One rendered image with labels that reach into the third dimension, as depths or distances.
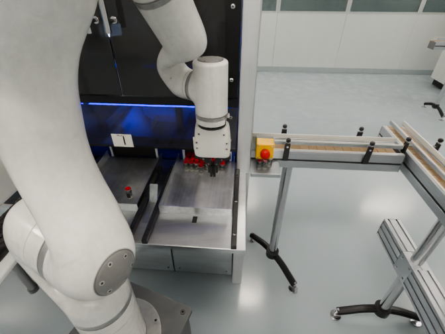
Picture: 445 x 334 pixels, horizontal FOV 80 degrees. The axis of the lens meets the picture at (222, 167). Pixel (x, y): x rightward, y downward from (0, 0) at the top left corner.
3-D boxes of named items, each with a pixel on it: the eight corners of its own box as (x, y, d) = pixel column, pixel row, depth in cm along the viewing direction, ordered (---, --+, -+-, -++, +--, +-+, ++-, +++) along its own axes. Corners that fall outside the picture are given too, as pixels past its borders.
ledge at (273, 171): (250, 158, 127) (250, 155, 126) (277, 160, 126) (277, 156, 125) (250, 176, 116) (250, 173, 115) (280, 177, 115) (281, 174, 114)
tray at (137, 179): (108, 156, 125) (106, 150, 123) (162, 158, 123) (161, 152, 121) (69, 207, 98) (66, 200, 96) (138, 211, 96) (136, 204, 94)
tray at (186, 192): (179, 159, 123) (178, 153, 121) (234, 162, 121) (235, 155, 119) (159, 212, 96) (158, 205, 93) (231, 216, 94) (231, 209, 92)
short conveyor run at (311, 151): (248, 167, 124) (250, 138, 115) (248, 150, 137) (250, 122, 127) (399, 174, 120) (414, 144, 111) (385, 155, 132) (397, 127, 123)
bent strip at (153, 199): (152, 195, 103) (149, 183, 100) (159, 195, 103) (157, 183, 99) (140, 222, 92) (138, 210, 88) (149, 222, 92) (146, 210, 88)
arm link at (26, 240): (95, 344, 47) (41, 266, 33) (36, 293, 54) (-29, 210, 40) (144, 288, 55) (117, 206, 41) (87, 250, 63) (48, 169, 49)
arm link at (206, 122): (230, 106, 72) (230, 116, 74) (198, 105, 72) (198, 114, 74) (228, 119, 65) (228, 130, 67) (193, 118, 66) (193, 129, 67)
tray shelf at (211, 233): (99, 159, 126) (98, 156, 125) (246, 166, 122) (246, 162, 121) (34, 240, 88) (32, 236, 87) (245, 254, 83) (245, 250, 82)
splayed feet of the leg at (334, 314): (328, 308, 154) (334, 295, 146) (416, 315, 151) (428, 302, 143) (331, 322, 148) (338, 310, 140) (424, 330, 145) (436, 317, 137)
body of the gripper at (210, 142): (231, 113, 73) (230, 148, 79) (195, 112, 73) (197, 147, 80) (230, 126, 67) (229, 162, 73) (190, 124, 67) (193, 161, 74)
